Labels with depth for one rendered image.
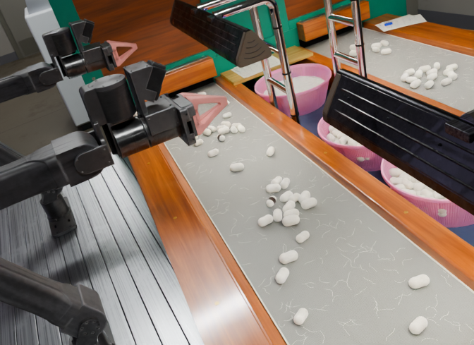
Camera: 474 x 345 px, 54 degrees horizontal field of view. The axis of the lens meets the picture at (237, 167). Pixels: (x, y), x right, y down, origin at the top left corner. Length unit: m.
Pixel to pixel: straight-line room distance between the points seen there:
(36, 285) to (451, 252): 0.69
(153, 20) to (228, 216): 0.91
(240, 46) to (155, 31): 0.79
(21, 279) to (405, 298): 0.62
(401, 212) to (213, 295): 0.39
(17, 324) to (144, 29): 1.06
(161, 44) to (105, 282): 0.95
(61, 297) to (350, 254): 0.52
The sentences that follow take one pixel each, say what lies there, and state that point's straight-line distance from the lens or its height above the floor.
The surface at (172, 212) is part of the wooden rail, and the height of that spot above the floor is 0.76.
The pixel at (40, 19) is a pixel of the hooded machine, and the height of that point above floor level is 0.91.
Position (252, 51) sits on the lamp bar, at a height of 1.07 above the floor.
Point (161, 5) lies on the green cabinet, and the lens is 1.76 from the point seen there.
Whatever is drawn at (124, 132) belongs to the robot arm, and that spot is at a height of 1.09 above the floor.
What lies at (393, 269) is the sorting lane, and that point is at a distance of 0.88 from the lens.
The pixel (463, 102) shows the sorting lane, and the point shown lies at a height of 0.74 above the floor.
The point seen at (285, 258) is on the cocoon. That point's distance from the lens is 0.90.
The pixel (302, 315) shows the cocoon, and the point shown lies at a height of 0.76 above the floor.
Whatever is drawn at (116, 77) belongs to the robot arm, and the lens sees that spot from 0.75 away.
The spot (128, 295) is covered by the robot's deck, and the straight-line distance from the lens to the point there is 1.10.
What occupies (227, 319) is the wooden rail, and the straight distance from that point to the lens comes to 0.82.
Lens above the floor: 1.37
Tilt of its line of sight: 30 degrees down
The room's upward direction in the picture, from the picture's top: 16 degrees counter-clockwise
